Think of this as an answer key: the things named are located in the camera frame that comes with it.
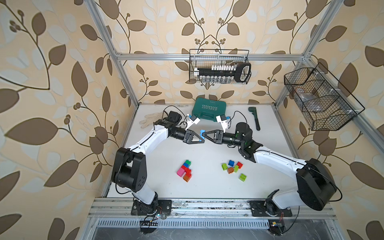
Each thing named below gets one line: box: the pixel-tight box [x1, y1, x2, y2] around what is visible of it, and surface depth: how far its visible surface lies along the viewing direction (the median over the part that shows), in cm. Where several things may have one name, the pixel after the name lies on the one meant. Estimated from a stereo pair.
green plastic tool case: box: [191, 97, 227, 122], surface depth 114 cm
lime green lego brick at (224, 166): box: [221, 163, 228, 171], surface depth 88 cm
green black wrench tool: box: [248, 106, 261, 131], surface depth 114 cm
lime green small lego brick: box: [238, 173, 247, 182], surface depth 85 cm
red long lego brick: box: [181, 165, 192, 178], surface depth 88 cm
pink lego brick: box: [176, 167, 185, 178], surface depth 86 cm
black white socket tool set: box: [193, 62, 252, 83], surface depth 86 cm
